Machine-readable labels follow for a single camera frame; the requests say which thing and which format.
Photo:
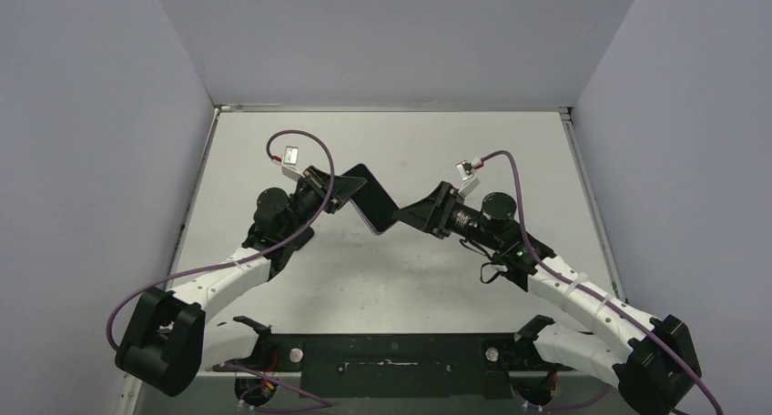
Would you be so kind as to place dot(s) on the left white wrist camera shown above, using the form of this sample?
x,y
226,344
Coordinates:
x,y
288,162

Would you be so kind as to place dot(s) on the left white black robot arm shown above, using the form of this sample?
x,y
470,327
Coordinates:
x,y
171,336

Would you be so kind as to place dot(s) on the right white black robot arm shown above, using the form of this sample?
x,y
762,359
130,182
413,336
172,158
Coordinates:
x,y
652,362

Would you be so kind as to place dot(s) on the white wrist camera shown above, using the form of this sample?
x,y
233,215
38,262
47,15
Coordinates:
x,y
468,172
288,162

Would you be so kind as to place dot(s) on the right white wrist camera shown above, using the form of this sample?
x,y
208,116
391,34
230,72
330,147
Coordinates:
x,y
468,172

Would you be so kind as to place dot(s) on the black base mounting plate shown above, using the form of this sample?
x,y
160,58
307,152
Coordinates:
x,y
402,365

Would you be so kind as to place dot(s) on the black smartphone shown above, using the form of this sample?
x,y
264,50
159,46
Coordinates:
x,y
372,201

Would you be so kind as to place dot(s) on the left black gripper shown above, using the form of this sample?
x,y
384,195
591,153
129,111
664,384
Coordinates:
x,y
344,188

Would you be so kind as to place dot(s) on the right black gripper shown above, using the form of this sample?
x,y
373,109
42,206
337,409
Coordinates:
x,y
439,208

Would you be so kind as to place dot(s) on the aluminium table frame rail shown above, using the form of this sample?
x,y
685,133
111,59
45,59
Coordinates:
x,y
590,197

